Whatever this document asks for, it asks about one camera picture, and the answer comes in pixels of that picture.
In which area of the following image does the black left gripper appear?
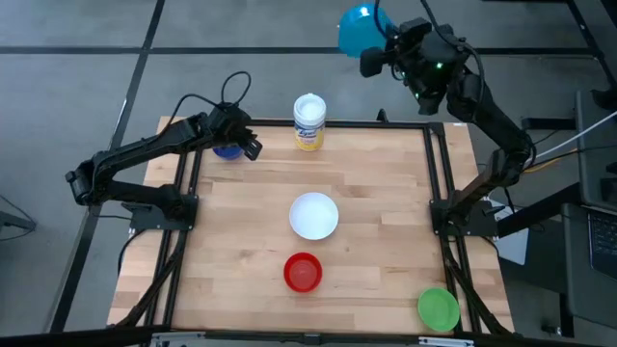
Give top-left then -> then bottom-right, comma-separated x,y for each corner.
206,103 -> 264,162

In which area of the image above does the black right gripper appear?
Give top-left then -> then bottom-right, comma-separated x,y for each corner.
359,17 -> 471,95

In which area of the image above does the dark blue plastic bowl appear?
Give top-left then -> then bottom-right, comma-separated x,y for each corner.
212,144 -> 245,161

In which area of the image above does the cyan plastic bowl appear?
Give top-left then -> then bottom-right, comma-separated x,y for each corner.
336,4 -> 397,60

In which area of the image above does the white yellow wipes canister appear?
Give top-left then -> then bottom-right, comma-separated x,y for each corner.
292,93 -> 328,152

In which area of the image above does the white plastic bowl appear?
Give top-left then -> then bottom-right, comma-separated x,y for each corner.
288,191 -> 340,242

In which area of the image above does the red plastic bowl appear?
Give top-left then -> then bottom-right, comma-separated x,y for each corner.
282,251 -> 324,294

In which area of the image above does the white paper sheet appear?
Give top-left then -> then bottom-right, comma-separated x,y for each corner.
491,225 -> 530,267

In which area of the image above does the dark laptop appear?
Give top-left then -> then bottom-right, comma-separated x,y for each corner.
585,205 -> 617,281

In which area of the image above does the grey side desk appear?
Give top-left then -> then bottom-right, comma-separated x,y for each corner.
560,89 -> 617,341

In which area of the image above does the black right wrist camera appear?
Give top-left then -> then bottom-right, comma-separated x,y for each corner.
413,82 -> 447,117

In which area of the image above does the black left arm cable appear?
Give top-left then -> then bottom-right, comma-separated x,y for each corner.
168,70 -> 253,127

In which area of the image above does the black aluminium table frame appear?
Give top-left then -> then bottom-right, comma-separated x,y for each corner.
115,118 -> 515,338

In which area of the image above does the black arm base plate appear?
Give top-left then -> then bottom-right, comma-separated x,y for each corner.
121,193 -> 200,232
428,198 -> 507,237

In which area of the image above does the yellow floor cable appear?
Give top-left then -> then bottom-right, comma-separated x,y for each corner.
523,148 -> 579,174

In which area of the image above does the white cable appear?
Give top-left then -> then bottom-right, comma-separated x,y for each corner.
528,109 -> 617,163

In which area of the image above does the silver metal bracket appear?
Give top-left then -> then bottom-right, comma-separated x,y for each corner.
417,335 -> 476,347

